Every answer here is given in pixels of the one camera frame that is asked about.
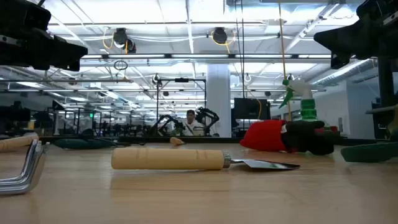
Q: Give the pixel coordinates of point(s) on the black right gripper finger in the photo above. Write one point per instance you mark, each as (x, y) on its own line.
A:
(339, 42)
(340, 61)

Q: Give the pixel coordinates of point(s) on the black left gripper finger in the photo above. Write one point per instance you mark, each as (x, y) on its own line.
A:
(71, 54)

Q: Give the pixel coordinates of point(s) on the green white spray bottle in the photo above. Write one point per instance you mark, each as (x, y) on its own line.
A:
(308, 109)

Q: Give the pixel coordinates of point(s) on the red black gardening glove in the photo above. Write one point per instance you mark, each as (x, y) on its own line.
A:
(264, 135)

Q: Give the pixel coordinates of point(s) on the chrome pronged hand rake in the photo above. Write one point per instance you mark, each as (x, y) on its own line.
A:
(34, 161)

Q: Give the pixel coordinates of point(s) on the black background robot arm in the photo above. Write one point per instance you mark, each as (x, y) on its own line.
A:
(178, 126)
(206, 112)

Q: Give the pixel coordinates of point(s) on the black monitor stand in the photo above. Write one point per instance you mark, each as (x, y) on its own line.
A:
(385, 84)

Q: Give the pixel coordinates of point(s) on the grey side desk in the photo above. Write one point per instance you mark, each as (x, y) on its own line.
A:
(377, 109)

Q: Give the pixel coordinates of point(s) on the red chair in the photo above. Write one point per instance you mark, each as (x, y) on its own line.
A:
(331, 129)

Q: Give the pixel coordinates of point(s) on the black background monitor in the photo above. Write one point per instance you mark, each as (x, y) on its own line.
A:
(248, 109)

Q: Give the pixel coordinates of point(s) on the white building column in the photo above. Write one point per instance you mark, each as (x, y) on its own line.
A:
(217, 93)

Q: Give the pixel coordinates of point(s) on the person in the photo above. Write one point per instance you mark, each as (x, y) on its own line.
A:
(191, 126)

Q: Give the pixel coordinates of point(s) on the silver ventilation duct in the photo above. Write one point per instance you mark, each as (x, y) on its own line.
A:
(345, 72)

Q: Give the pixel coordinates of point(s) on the black table frame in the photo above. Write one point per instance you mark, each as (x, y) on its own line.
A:
(140, 139)

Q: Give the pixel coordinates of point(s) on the black background gantry frame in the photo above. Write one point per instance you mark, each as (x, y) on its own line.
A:
(182, 80)

